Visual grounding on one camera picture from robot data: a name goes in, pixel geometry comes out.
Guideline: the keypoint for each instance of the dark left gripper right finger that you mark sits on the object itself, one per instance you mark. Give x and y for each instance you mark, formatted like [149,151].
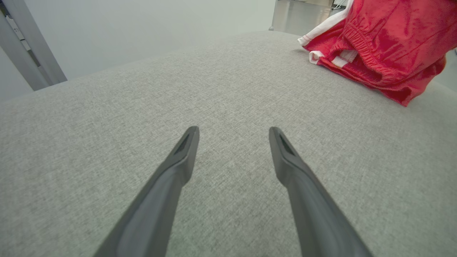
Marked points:
[314,214]

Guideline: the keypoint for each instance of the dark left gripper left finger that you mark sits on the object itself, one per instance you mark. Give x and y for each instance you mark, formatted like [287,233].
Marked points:
[157,207]

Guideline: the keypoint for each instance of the red shorts white stripes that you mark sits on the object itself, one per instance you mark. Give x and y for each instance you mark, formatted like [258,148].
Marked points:
[392,43]

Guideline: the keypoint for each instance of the grey fabric sofa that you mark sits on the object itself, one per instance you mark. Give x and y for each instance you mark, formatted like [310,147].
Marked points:
[228,89]

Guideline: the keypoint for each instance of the grey metal partition frame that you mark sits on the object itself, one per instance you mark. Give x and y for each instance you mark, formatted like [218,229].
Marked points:
[32,46]

